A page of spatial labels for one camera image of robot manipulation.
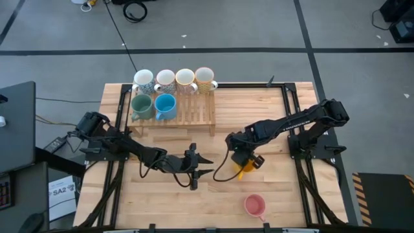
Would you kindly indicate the red swirl pattern mug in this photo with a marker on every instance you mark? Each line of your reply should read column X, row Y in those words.
column 185, row 77

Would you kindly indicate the black power adapter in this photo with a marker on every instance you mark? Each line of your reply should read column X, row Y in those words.
column 55, row 144

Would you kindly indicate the black computer mouse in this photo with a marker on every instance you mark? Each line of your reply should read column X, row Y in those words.
column 31, row 223

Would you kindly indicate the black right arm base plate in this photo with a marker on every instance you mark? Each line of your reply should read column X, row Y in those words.
column 323, row 155

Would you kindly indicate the white floor device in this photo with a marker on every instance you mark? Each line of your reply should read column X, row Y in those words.
column 77, row 1

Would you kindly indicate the green mug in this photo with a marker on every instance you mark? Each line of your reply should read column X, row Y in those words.
column 141, row 105

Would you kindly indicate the yellow plug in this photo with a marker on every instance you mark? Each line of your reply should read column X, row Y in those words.
column 93, row 2

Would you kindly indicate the yellow dotted mug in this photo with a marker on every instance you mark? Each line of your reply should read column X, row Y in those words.
column 204, row 75

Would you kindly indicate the black metal table frame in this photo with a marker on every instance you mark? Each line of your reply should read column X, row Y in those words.
column 249, row 85

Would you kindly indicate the pink mug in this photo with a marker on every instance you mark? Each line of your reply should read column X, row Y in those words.
column 255, row 204

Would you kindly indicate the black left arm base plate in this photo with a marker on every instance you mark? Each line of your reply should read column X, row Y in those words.
column 106, row 157

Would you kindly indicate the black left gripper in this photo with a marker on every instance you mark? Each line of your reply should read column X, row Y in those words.
column 186, row 165

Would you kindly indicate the grey diamond pattern mug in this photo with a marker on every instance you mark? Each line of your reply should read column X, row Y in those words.
column 165, row 77

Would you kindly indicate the black equipment box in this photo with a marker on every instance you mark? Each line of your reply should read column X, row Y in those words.
column 402, row 30
column 396, row 9

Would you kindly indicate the small white object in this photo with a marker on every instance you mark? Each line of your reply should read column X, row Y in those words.
column 2, row 121

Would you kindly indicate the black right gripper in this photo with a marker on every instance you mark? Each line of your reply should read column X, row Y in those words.
column 257, row 161

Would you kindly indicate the grey desk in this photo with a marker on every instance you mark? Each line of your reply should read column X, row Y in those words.
column 29, row 194

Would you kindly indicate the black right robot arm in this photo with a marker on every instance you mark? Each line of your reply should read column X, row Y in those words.
column 291, row 124

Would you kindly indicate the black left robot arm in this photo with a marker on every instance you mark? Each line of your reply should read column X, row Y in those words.
column 129, row 149

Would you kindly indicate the black mat with hazard stripes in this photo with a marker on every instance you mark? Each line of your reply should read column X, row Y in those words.
column 385, row 200

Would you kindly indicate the white mug with blue pattern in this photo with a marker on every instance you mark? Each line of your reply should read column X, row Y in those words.
column 143, row 77

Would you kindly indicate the black case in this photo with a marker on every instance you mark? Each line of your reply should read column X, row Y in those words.
column 134, row 1

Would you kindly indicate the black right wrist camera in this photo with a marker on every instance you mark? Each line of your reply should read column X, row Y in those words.
column 241, row 158

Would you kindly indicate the plain yellow mug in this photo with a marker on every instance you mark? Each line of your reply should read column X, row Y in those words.
column 247, row 168

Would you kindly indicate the slatted wooden rack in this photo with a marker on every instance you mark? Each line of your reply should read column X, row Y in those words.
column 194, row 110

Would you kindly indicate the white printed paper sheet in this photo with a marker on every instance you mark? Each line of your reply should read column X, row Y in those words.
column 61, row 200

